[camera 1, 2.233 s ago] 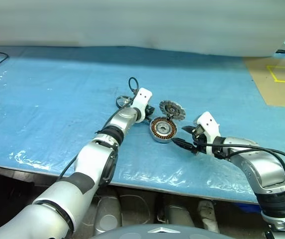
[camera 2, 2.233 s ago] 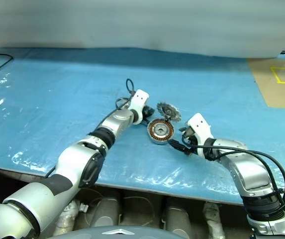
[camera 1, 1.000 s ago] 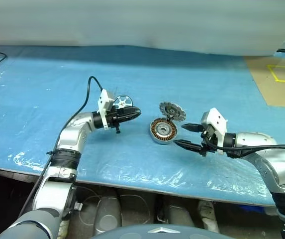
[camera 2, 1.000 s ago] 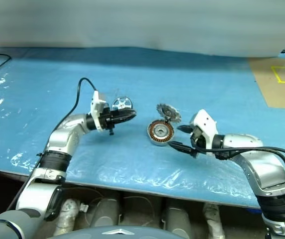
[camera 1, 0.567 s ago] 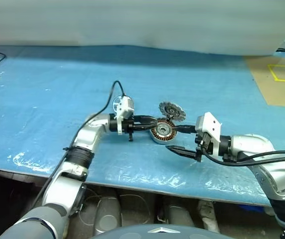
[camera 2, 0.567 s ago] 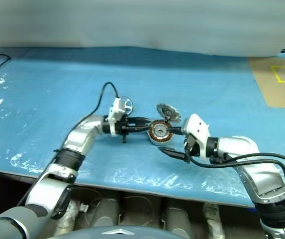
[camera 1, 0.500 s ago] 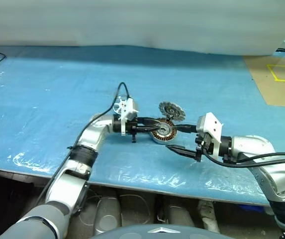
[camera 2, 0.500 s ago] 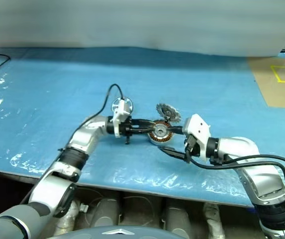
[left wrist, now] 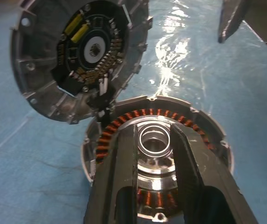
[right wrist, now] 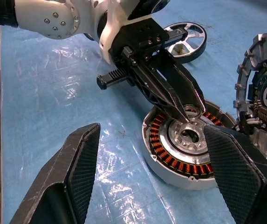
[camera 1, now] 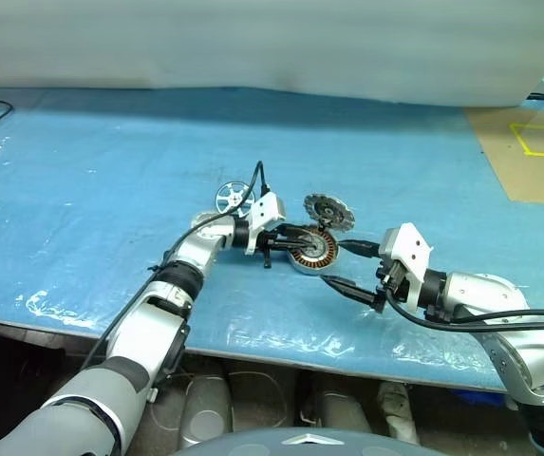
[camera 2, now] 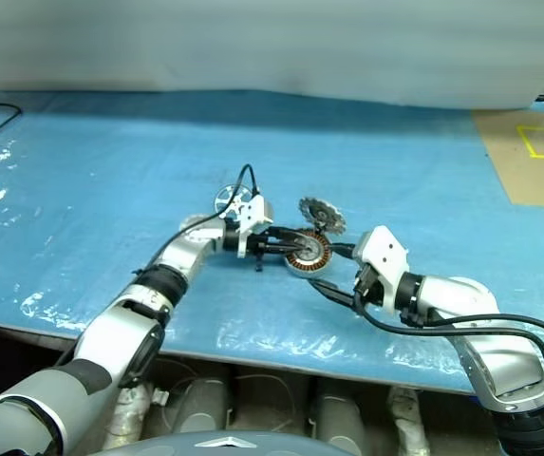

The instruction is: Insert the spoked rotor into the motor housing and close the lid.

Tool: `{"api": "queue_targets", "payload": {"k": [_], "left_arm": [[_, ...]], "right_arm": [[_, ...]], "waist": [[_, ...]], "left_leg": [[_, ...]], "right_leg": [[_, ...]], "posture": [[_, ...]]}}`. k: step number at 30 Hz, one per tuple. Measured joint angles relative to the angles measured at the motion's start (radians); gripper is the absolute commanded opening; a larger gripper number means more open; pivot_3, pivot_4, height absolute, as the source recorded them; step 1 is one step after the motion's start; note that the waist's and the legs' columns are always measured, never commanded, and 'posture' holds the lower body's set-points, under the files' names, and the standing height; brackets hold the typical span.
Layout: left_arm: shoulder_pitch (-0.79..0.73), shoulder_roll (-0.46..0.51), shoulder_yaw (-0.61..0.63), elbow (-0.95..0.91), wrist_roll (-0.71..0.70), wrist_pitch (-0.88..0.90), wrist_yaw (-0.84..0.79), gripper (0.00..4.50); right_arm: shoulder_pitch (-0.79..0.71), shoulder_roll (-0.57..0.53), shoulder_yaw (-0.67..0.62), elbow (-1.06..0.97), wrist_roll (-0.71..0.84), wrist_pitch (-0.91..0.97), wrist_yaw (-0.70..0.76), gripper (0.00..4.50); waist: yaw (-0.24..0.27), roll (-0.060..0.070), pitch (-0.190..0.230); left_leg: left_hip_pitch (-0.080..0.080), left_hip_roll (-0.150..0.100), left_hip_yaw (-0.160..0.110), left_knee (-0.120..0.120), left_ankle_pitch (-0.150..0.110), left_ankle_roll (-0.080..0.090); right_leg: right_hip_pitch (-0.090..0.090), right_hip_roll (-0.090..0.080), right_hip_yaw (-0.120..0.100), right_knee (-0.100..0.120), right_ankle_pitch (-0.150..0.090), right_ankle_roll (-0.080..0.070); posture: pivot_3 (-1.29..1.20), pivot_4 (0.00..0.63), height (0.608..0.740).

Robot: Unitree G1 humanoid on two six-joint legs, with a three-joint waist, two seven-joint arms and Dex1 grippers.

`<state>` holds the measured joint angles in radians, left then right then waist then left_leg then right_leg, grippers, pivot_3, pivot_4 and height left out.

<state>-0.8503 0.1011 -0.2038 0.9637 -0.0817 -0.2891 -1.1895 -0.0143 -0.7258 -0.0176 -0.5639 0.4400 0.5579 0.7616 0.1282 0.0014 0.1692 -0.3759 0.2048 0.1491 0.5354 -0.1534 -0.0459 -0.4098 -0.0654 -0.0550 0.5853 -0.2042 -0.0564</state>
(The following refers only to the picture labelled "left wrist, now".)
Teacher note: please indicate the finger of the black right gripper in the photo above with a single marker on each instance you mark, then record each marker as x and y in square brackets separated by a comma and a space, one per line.
[231, 21]

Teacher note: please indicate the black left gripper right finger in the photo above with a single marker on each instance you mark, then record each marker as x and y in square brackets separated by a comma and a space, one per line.
[207, 186]

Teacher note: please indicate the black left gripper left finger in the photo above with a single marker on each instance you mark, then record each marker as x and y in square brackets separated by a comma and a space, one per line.
[114, 177]

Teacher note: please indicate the silver motor housing copper windings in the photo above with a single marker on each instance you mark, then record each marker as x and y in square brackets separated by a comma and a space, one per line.
[114, 130]

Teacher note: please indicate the blue plastic table cover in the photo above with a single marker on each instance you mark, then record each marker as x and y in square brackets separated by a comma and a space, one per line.
[30, 175]

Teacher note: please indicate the grey toothed gear disc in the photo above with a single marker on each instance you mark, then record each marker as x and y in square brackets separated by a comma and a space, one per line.
[42, 58]

